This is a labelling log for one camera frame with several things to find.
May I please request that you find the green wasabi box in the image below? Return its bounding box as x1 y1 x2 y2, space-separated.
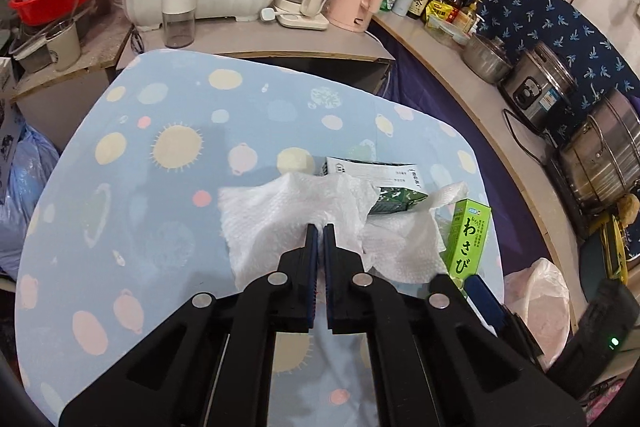
444 198 491 287

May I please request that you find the white paper towel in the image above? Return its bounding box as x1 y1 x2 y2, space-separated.
218 172 380 291
362 182 468 284

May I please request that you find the white trash bag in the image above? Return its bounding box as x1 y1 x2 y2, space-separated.
504 258 570 369

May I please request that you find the brown loofah sponge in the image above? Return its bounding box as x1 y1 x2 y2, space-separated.
616 193 640 230

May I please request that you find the dark green tea packet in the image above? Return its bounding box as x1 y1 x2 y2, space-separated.
321 157 427 215

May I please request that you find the large steel steamer pot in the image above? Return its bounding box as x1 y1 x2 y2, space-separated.
559 89 639 213

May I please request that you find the blue patterned tablecloth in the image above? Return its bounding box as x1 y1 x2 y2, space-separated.
15 50 487 421

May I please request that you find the silver rice cooker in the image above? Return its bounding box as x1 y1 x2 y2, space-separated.
499 41 577 133

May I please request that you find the small steel pot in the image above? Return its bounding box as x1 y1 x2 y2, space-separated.
461 34 513 84

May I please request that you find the yellow seasoning packet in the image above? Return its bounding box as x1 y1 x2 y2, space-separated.
424 0 458 23

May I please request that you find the blue floral cloth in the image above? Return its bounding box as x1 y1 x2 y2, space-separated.
478 0 639 121

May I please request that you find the white power plug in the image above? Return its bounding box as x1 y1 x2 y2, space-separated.
260 6 277 23

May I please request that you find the beige mug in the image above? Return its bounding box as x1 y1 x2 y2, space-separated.
46 20 81 72

